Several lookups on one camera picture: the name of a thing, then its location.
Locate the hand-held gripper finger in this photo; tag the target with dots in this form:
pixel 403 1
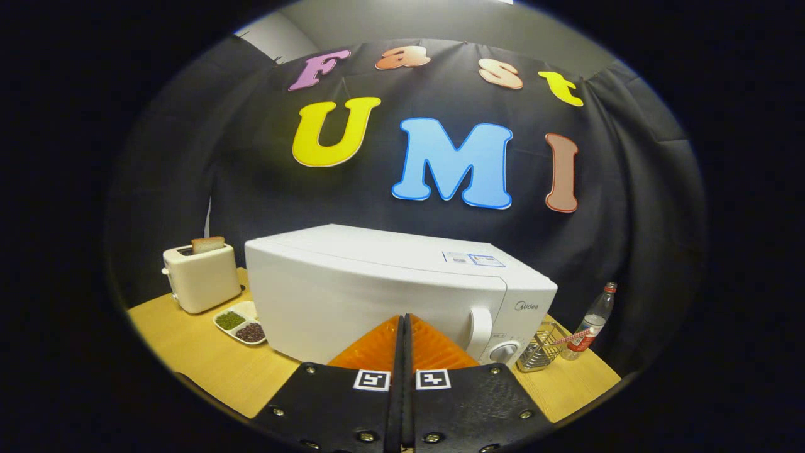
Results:
pixel 410 415
pixel 396 415

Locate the white microwave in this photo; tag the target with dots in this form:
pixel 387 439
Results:
pixel 346 296

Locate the red striped straw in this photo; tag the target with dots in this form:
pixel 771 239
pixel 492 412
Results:
pixel 569 338

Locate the divided white dish of beans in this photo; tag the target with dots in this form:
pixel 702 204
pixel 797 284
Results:
pixel 236 324

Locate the clear bottle with red label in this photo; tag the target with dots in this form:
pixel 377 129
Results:
pixel 600 311

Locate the white toaster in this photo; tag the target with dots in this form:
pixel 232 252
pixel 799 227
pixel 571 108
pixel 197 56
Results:
pixel 201 280

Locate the brown toast slice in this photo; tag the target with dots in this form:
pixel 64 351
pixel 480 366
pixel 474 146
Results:
pixel 207 245

